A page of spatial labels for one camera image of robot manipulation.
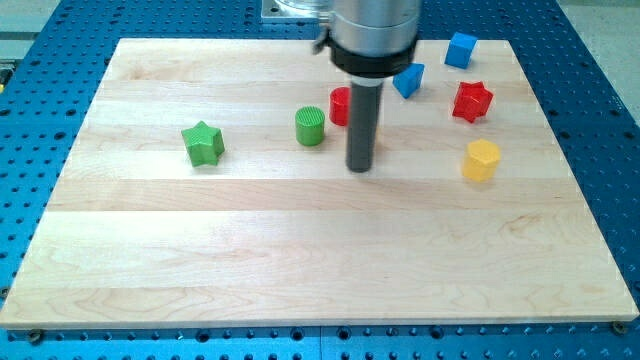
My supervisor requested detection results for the wooden board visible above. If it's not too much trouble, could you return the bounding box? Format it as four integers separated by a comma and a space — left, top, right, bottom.
1, 38, 638, 330

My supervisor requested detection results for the blue cube block near arm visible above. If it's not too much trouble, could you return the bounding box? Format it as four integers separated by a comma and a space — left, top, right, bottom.
392, 63, 426, 99

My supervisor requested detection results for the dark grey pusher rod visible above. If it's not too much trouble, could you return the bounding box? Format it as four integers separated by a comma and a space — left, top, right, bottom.
346, 76, 384, 173

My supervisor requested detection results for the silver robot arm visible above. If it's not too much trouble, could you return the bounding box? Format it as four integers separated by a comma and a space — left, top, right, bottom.
312, 0, 421, 173

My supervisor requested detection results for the green star block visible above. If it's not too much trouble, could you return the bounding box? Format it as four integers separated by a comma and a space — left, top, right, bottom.
181, 121, 225, 167

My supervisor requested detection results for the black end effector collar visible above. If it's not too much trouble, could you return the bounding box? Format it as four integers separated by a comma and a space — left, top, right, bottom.
327, 38, 418, 79

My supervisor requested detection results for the green cylinder block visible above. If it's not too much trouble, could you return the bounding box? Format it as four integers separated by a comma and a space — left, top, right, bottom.
295, 106, 325, 146

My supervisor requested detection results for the red star block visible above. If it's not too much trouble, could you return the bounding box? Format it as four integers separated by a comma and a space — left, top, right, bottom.
452, 82, 494, 123

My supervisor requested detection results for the red cylinder block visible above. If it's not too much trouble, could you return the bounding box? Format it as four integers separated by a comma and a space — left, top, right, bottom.
329, 86, 351, 126

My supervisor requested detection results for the blue cube block far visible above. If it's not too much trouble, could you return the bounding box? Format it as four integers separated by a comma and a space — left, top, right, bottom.
444, 32, 478, 69

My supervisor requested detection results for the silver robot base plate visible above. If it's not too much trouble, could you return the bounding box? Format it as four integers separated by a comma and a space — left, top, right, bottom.
260, 0, 330, 24

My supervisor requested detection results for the yellow hexagon block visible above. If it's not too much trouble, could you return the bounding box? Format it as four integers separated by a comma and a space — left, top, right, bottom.
462, 139, 501, 182

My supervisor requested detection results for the blue perforated table plate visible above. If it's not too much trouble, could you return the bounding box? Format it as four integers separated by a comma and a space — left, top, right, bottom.
1, 1, 639, 359

